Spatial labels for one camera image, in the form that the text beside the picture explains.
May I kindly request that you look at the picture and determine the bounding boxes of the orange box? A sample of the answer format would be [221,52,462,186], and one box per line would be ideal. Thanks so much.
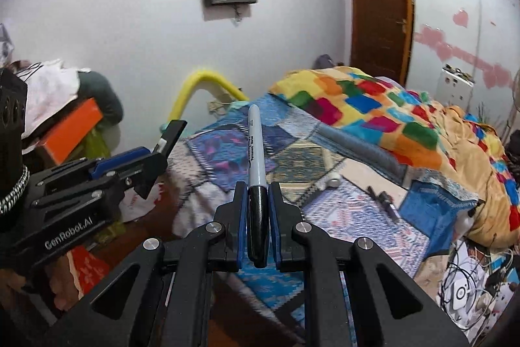
[36,98,102,166]

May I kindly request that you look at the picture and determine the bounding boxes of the frosted glass wardrobe door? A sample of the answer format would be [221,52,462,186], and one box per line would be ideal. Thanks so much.
[406,0,519,132]

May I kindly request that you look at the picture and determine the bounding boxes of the colourful checkered blanket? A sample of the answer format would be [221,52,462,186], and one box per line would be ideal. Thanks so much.
[269,66,519,248]

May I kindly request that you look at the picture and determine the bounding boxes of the yellow foam bed rail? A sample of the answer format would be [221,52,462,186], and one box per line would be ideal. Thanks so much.
[160,69,250,133]

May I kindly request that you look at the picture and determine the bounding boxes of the tangled black white cables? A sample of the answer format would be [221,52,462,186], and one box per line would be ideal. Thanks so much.
[436,236,520,331]

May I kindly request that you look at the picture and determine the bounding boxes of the brown wooden door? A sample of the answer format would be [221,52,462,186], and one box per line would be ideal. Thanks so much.
[351,0,411,85]

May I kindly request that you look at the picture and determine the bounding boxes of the purple black spray bottle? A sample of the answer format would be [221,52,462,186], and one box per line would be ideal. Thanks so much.
[376,191,401,222]

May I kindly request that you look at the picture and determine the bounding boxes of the patchwork blue bedsheet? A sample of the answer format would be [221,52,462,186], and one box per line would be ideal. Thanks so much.
[167,94,479,308]

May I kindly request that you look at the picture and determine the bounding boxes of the white plastic bag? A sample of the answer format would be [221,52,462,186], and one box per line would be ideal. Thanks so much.
[15,59,91,138]

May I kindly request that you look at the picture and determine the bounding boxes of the person's left hand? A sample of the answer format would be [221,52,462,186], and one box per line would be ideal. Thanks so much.
[1,253,79,311]

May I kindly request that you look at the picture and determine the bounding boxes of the white tape roll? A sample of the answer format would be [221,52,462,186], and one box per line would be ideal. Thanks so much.
[323,172,342,189]

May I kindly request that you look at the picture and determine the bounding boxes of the black and white marker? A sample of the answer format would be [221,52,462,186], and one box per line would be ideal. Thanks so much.
[247,104,270,269]

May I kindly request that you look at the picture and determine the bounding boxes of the black cap clear pen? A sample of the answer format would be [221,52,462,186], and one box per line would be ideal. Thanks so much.
[367,186,386,209]

